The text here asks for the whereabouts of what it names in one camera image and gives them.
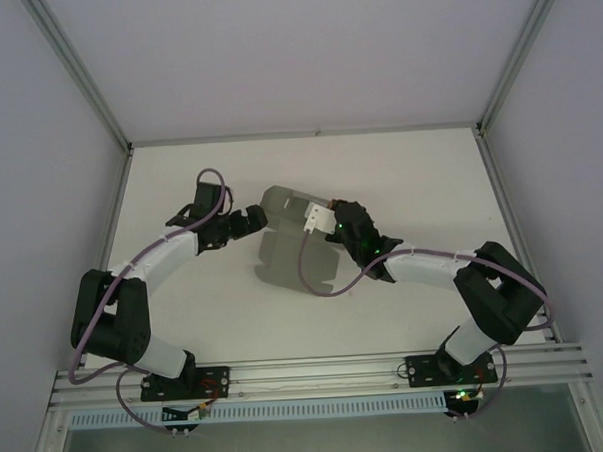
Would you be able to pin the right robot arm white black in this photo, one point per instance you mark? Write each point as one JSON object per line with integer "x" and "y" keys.
{"x": 423, "y": 268}

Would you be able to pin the grey metal panel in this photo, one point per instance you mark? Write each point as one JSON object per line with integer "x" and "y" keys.
{"x": 316, "y": 443}

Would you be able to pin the aluminium mounting rail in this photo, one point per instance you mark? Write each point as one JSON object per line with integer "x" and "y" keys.
{"x": 313, "y": 373}

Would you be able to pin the aluminium frame post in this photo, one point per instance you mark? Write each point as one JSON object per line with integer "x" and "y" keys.
{"x": 519, "y": 51}
{"x": 80, "y": 70}

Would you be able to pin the aluminium frame bar long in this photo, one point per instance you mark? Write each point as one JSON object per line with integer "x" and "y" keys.
{"x": 302, "y": 134}

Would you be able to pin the aluminium frame side bar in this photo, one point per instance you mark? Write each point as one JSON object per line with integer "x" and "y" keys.
{"x": 113, "y": 209}
{"x": 514, "y": 221}

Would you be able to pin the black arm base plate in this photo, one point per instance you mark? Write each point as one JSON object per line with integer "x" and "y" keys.
{"x": 220, "y": 377}
{"x": 420, "y": 373}

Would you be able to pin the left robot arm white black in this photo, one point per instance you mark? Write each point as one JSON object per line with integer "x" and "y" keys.
{"x": 162, "y": 252}

